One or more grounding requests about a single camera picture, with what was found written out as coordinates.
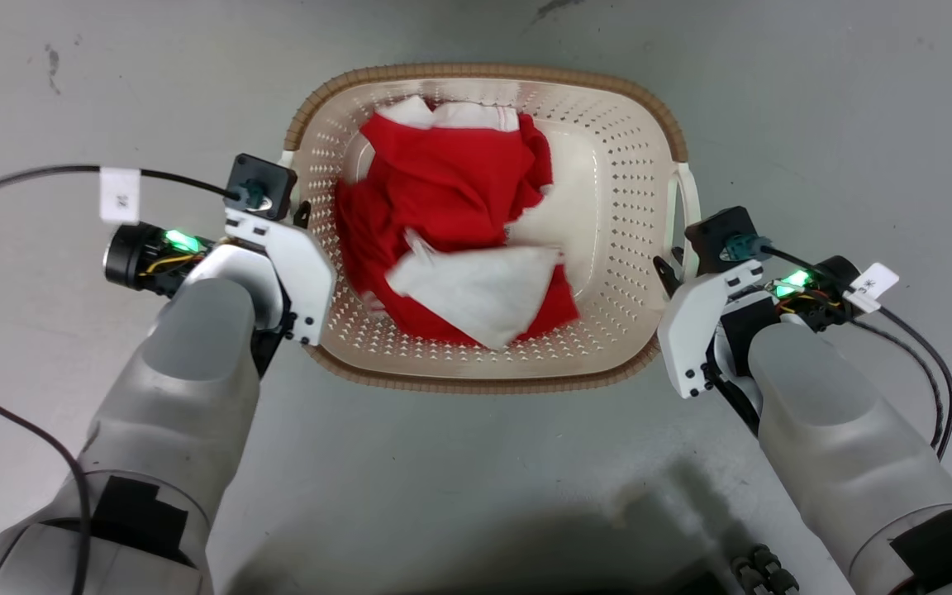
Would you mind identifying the black camera cable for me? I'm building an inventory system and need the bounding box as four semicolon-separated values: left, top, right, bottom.
761;242;952;462
0;164;239;217

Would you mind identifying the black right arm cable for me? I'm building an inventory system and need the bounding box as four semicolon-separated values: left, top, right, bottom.
848;318;942;451

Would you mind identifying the white right cable label tag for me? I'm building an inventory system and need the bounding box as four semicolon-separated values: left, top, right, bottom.
843;262;901;314

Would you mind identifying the white left cable label tag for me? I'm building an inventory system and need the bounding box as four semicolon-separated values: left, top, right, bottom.
99;167;142;225

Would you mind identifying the white cable label tag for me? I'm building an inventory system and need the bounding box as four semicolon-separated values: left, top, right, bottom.
843;262;901;314
99;167;142;225

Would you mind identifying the black right camera cable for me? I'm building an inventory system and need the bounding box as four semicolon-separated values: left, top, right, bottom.
761;242;952;462

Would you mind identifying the beige perforated plastic laundry basket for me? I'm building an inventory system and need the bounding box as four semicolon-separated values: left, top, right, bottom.
280;63;702;395

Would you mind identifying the black left camera cable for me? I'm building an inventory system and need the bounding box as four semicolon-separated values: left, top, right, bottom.
0;164;239;217

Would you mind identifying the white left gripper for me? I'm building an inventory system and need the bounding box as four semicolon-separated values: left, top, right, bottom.
223;201;338;348

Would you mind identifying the red and white garment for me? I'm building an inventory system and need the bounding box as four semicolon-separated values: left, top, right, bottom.
334;95;582;351

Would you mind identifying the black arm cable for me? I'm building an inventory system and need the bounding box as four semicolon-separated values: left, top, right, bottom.
848;318;942;451
0;366;93;595

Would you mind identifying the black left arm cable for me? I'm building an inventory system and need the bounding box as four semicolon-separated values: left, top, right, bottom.
0;366;93;595

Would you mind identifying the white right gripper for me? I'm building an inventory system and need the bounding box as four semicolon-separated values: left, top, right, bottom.
653;246;768;400

